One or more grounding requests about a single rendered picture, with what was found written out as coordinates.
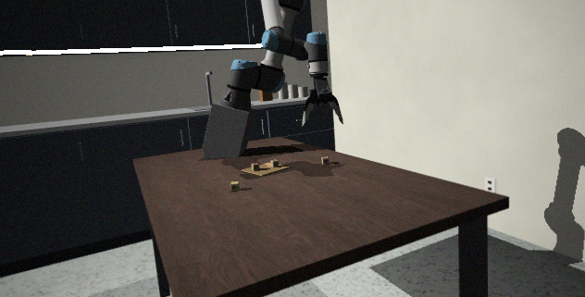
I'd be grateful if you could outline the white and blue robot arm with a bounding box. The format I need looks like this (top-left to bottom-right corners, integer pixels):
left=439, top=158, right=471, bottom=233
left=220, top=0, right=330, bottom=110

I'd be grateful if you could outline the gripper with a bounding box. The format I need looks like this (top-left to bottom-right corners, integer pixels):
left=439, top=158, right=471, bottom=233
left=302, top=73, right=343, bottom=128

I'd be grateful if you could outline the tan square mat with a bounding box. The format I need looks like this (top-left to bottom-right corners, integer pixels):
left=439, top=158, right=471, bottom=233
left=242, top=163, right=290, bottom=176

